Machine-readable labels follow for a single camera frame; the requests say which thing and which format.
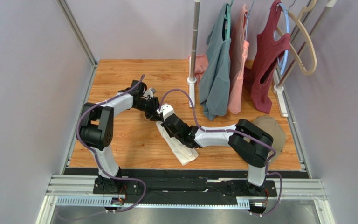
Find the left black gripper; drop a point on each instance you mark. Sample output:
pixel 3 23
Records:
pixel 152 114

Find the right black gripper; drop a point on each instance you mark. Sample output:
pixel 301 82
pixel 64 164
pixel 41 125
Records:
pixel 173 126

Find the white cloth napkin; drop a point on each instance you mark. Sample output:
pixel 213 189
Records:
pixel 184 154

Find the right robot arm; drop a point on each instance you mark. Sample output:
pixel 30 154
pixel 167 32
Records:
pixel 250 142

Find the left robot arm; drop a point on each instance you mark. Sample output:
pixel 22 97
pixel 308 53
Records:
pixel 96 126

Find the grey-blue hanging shirt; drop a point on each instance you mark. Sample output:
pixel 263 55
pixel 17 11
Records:
pixel 214 86

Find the metal clothes rack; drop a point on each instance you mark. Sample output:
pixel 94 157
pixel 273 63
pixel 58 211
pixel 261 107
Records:
pixel 291 57

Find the tan baseball cap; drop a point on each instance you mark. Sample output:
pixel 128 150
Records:
pixel 271 126

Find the dark red tank top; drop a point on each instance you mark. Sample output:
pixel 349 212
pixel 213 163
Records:
pixel 270 51

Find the salmon pink hanging shirt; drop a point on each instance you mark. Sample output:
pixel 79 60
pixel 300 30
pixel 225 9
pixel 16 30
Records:
pixel 238 55

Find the teal hanger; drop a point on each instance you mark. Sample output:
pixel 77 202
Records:
pixel 227 20

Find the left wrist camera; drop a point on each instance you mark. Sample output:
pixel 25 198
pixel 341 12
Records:
pixel 149 93

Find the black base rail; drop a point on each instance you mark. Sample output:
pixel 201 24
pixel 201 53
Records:
pixel 176 186

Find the aluminium frame post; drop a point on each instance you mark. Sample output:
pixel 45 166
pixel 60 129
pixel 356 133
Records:
pixel 77 31

